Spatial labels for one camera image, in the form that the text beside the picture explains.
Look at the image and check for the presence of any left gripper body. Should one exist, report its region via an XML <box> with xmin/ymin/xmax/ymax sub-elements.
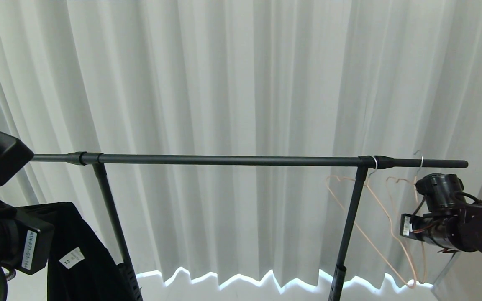
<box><xmin>0</xmin><ymin>190</ymin><xmax>55</xmax><ymax>275</ymax></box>

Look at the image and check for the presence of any black short-sleeved shirt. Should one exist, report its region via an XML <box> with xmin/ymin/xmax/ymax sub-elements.
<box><xmin>46</xmin><ymin>202</ymin><xmax>142</xmax><ymax>301</ymax></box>

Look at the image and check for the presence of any pink clothes hanger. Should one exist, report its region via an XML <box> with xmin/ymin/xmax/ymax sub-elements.
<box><xmin>325</xmin><ymin>156</ymin><xmax>418</xmax><ymax>290</ymax></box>
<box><xmin>385</xmin><ymin>150</ymin><xmax>429</xmax><ymax>289</ymax></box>

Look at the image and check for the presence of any black clothes rack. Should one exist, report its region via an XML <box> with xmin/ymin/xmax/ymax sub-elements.
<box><xmin>30</xmin><ymin>151</ymin><xmax>469</xmax><ymax>301</ymax></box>

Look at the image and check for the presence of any white curtain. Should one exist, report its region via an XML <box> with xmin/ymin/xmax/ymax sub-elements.
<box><xmin>0</xmin><ymin>0</ymin><xmax>482</xmax><ymax>290</ymax></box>

